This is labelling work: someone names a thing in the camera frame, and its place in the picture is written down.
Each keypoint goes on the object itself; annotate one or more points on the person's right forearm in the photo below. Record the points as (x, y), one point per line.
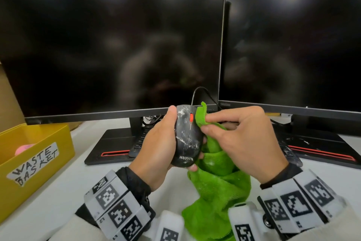
(282, 176)

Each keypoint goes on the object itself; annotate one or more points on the person's left hand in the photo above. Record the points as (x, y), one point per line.
(155, 150)

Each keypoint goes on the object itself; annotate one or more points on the black monitor stand red stripe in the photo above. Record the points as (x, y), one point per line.
(112, 147)
(321, 142)

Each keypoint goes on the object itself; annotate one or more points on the black computer monitor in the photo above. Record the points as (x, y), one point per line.
(84, 46)
(296, 46)

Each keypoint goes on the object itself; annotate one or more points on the white handwritten label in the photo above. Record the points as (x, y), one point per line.
(33, 164)

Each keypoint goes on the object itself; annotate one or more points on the black computer mouse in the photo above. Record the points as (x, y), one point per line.
(186, 136)

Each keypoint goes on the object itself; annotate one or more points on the person's left thumb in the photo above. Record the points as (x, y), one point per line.
(171, 116)

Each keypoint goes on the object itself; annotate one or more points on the black keyboard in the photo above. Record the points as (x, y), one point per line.
(142, 142)

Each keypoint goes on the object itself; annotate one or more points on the person's right hand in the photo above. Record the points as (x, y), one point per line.
(253, 142)

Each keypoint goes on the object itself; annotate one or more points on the white marker wristband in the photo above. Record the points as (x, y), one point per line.
(118, 207)
(299, 201)

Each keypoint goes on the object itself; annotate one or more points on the person's right thumb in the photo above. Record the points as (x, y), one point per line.
(222, 116)

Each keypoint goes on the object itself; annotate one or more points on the green microfibre cloth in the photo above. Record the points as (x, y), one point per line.
(215, 193)

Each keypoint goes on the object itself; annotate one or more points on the yellow waste box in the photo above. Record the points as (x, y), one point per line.
(42, 136)

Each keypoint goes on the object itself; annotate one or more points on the white marker block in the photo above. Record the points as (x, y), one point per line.
(245, 224)
(169, 228)

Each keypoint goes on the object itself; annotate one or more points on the brown cardboard box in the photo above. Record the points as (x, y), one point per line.
(10, 102)

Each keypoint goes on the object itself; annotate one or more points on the person's left forearm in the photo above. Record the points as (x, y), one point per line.
(135, 181)

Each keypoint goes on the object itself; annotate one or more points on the pink round object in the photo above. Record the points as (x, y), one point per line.
(24, 149)

